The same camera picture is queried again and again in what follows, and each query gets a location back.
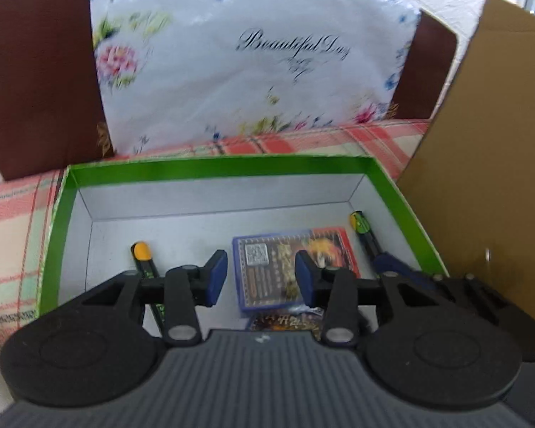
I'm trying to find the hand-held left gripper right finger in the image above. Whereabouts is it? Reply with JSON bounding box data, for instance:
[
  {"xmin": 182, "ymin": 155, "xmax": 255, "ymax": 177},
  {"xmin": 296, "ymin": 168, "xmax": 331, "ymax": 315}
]
[{"xmin": 294, "ymin": 252, "xmax": 433, "ymax": 346}]

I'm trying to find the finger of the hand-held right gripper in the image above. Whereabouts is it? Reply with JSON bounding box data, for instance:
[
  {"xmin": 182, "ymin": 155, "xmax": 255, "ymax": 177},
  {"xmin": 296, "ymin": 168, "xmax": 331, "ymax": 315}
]
[{"xmin": 372, "ymin": 253, "xmax": 535, "ymax": 362}]

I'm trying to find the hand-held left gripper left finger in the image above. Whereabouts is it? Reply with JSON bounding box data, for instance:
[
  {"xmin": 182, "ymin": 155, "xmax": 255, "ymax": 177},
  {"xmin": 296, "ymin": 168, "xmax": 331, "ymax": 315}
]
[{"xmin": 81, "ymin": 250, "xmax": 229, "ymax": 346}]

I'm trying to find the blue card pack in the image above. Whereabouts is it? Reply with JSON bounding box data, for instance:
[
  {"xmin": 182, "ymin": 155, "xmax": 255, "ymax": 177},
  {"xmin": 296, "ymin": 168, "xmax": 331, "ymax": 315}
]
[{"xmin": 232, "ymin": 230, "xmax": 315, "ymax": 319}]

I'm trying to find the green cardboard box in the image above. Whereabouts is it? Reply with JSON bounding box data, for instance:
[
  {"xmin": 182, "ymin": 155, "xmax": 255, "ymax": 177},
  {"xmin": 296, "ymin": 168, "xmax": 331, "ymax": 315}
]
[{"xmin": 36, "ymin": 155, "xmax": 450, "ymax": 335}]

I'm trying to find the green yellow capped pen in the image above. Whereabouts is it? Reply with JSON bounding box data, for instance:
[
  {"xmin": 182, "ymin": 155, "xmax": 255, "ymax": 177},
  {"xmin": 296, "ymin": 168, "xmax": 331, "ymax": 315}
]
[{"xmin": 348, "ymin": 211, "xmax": 384, "ymax": 259}]

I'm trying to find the dark picture card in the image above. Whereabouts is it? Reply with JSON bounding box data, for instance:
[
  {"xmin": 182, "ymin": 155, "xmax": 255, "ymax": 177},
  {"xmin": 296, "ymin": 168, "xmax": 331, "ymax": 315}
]
[{"xmin": 247, "ymin": 307, "xmax": 326, "ymax": 333}]

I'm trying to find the red card pack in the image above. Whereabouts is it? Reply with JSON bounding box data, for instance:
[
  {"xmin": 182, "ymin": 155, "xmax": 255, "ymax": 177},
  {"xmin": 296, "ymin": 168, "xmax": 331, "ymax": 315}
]
[{"xmin": 312, "ymin": 226, "xmax": 361, "ymax": 277}]

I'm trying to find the orange capped black pen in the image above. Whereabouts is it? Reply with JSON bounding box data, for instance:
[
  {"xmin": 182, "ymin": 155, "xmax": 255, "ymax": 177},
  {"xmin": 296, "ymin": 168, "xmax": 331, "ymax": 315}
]
[{"xmin": 131, "ymin": 241, "xmax": 170, "ymax": 340}]

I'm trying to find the brown cardboard panel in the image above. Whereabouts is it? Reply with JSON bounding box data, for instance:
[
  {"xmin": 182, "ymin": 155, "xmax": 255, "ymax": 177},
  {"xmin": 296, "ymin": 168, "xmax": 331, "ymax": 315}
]
[{"xmin": 394, "ymin": 0, "xmax": 535, "ymax": 357}]

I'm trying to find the white floral bag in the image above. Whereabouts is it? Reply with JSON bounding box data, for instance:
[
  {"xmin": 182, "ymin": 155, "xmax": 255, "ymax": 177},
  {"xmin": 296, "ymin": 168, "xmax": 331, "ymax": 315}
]
[{"xmin": 89, "ymin": 0, "xmax": 422, "ymax": 157}]

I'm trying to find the red plaid bedsheet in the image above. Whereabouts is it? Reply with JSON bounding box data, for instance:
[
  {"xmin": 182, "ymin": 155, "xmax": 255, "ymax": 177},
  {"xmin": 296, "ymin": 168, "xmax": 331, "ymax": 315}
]
[{"xmin": 0, "ymin": 118, "xmax": 431, "ymax": 322}]

